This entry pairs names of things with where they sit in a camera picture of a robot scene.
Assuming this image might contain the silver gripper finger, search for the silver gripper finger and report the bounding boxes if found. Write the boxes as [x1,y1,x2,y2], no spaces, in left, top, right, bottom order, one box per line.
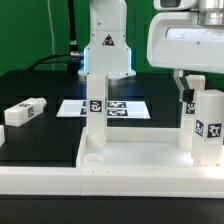
[173,69,194,102]

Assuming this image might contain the white L-shaped fence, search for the white L-shaped fence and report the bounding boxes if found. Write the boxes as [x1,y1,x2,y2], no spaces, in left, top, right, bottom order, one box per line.
[0,167,224,198]

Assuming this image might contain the white desk top tray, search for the white desk top tray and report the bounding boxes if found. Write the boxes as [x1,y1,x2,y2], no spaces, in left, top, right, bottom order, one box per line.
[75,126,224,169]

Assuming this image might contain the white block left edge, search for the white block left edge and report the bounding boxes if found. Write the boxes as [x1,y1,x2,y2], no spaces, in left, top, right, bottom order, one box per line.
[0,125,5,147]

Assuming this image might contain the white marker sheet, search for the white marker sheet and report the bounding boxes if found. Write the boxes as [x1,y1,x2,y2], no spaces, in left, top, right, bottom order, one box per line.
[57,100,150,119]

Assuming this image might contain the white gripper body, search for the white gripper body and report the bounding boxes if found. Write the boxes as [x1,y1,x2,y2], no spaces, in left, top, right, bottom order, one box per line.
[147,12,224,74]

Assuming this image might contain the black cables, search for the black cables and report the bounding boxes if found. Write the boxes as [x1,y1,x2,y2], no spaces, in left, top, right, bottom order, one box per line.
[27,0,84,72]

